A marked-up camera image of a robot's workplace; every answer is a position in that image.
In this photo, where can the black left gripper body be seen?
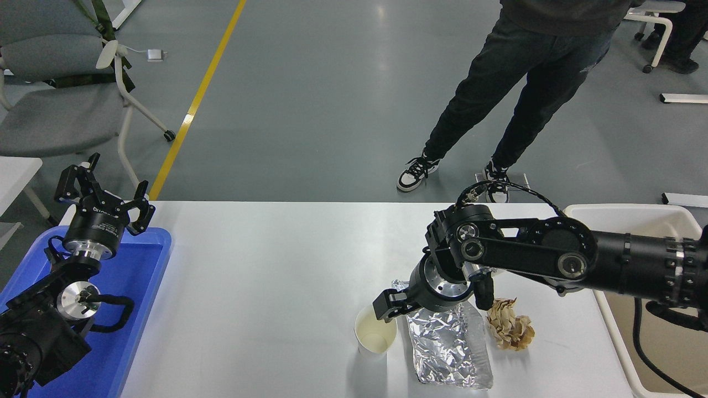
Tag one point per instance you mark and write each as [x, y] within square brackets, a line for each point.
[98, 223]

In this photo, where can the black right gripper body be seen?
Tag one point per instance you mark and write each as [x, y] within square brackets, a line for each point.
[423, 290]

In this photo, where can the white paper cup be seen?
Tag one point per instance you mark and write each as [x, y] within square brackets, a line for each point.
[376, 334]

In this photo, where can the silver foil tray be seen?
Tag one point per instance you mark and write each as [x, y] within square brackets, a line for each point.
[448, 348]

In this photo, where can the tan paper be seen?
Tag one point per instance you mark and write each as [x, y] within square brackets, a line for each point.
[509, 329]

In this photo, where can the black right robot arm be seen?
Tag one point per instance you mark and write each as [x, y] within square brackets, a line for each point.
[608, 260]

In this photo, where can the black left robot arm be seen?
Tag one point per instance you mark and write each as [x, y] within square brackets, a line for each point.
[33, 337]

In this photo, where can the white side table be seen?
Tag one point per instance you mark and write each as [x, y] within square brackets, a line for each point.
[16, 171]

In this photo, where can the grey office chair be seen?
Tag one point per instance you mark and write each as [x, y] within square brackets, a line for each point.
[61, 116]

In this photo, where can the blue plastic tray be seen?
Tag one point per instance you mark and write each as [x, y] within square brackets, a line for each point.
[138, 287]

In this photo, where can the clear floor plate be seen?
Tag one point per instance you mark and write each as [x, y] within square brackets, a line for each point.
[479, 178]
[519, 179]

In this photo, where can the white furniture foot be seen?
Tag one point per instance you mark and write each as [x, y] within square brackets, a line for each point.
[128, 12]

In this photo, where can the large pale plastic bin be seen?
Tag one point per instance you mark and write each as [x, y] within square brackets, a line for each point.
[614, 331]

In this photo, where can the standing person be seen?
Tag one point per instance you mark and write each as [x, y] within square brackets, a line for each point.
[525, 66]

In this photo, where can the white floor bar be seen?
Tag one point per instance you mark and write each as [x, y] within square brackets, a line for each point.
[686, 98]
[686, 200]

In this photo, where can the seated person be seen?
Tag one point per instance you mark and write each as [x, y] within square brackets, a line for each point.
[686, 33]

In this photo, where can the white framed wheeled chair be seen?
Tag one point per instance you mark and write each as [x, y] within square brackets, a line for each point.
[664, 6]

